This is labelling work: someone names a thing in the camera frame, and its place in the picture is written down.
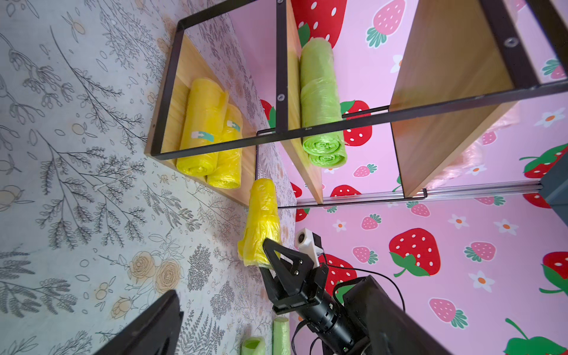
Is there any green trash bag roll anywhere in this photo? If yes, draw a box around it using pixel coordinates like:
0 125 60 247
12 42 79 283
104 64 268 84
272 317 291 355
300 38 347 157
309 154 347 169
241 337 266 355

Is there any right aluminium corner post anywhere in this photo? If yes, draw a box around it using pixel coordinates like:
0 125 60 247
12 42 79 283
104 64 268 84
279 180 542 209

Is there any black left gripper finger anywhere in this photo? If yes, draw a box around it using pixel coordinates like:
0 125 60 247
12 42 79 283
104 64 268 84
96 290 183 355

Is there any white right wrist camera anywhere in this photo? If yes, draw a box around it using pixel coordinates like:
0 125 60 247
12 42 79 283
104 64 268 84
294 229 324 269

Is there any pink trash bag roll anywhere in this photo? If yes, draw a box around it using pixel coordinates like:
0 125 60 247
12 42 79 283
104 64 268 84
426 102 520 189

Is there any three-tier wooden shelf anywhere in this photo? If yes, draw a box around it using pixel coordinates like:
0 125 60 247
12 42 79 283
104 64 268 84
145 1 567 206

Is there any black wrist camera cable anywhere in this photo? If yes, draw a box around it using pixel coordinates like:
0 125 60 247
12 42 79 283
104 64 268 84
321 252 407 312

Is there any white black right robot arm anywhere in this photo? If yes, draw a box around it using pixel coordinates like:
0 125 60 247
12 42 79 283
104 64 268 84
260 239 448 354

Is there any yellow trash bag roll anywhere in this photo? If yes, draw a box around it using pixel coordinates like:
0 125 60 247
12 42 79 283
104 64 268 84
176 78 229 177
207 104 243 189
238 178 282 269

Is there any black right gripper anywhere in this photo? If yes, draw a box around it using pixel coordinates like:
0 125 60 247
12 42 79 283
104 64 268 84
260 239 355 354

